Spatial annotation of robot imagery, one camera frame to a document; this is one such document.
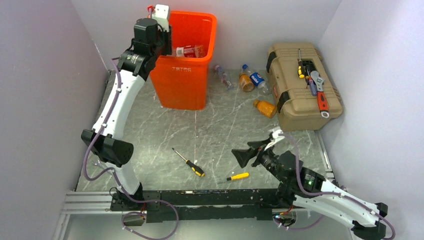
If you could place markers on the red label water bottle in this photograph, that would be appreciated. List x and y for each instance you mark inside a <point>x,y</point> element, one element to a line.
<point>190,51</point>

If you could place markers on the black yellow screwdriver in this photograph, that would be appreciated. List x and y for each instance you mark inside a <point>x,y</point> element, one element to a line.
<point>195,168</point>

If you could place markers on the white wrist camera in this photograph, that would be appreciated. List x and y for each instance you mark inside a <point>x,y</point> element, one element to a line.
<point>160,13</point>
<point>276,134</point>

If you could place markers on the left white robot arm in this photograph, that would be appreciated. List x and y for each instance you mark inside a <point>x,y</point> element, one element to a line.
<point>107,152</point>

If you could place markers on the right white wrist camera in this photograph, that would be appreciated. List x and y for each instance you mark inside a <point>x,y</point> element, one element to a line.
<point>276,134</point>

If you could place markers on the black base frame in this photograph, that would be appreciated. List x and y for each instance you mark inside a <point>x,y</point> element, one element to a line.
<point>210,204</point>

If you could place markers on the small orange juice bottle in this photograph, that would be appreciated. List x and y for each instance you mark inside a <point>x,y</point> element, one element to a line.
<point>265,108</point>

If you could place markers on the orange plastic bin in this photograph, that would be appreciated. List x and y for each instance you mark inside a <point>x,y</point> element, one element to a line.
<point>182,82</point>

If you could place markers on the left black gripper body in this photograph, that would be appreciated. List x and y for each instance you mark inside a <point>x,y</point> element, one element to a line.
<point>164,39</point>

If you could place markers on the crushed clear bottle behind bin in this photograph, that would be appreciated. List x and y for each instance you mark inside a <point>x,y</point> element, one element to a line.
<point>224,77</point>

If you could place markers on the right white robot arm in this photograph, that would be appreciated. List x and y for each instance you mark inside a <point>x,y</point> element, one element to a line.
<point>302,187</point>

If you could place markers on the tan plastic toolbox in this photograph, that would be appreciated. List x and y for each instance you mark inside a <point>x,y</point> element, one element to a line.
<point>297,109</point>

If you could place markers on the orange bottle blue cap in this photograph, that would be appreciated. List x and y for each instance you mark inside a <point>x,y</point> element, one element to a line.
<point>245,82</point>

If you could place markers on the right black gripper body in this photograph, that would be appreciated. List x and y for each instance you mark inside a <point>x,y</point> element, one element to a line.
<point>268,159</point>

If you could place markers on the small yellow screwdriver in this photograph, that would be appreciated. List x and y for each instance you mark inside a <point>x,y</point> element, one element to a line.
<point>236,177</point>

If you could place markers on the Pepsi bottle near toolbox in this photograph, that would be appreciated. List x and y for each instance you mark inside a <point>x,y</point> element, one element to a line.
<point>260,83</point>

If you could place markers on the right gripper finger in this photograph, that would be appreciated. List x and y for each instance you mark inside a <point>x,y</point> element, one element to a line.
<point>243,156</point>
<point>262,144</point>

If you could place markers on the yellow screwdriver on toolbox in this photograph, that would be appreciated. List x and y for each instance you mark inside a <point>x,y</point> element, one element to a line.
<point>300,70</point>

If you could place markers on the orange adjustable wrench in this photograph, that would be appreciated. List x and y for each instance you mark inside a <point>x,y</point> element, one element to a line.
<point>321,98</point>

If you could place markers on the blue red screwdriver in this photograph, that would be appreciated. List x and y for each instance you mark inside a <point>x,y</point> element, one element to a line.
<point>310,81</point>

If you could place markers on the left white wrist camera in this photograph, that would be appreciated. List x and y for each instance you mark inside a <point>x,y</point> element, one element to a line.
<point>160,13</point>

